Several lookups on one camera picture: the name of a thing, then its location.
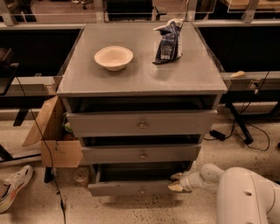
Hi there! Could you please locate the blue white chip bag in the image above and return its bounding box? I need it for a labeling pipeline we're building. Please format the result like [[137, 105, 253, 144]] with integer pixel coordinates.
[[154, 18, 184, 65]]

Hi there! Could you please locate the white sneaker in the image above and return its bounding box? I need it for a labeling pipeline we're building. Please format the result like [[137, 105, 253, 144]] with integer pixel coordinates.
[[0, 165, 33, 214]]

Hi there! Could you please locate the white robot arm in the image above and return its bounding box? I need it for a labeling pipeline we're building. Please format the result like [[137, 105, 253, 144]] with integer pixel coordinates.
[[168, 164, 280, 224]]

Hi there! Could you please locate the grey top drawer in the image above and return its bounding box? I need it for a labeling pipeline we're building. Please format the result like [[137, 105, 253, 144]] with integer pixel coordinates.
[[67, 109, 217, 137]]

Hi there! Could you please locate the grey middle drawer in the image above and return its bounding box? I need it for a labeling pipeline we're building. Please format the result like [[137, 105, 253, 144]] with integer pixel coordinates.
[[81, 143, 201, 164]]

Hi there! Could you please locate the black table leg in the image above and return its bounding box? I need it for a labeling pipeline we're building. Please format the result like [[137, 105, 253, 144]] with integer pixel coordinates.
[[225, 95, 253, 144]]

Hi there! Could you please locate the black floor cable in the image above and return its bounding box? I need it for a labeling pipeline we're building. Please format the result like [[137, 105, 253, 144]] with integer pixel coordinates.
[[14, 75, 67, 224]]

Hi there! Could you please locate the plastic cup on floor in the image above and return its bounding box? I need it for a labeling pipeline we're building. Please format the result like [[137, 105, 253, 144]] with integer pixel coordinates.
[[74, 167, 89, 187]]

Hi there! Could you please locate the grey drawer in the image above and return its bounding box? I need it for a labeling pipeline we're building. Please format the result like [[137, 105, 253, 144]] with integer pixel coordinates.
[[81, 143, 201, 164], [88, 161, 192, 196], [67, 109, 217, 137]]

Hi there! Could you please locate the black power adapter with cable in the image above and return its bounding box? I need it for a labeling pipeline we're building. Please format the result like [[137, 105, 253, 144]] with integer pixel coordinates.
[[204, 122, 270, 151]]

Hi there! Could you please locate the small yellow sponge piece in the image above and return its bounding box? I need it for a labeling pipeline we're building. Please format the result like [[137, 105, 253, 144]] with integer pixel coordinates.
[[230, 71, 245, 78]]

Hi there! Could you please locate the brown cardboard box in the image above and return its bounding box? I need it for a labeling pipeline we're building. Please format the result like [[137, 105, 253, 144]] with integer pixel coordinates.
[[22, 96, 83, 168]]

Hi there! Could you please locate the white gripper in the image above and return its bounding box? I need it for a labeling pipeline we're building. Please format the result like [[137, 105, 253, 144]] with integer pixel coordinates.
[[168, 171, 203, 193]]

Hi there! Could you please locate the grey drawer cabinet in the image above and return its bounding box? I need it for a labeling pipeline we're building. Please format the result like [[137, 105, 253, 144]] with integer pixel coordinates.
[[56, 22, 228, 184]]

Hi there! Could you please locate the grey bottom drawer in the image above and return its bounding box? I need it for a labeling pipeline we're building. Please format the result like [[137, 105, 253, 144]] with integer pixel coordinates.
[[88, 161, 192, 196]]

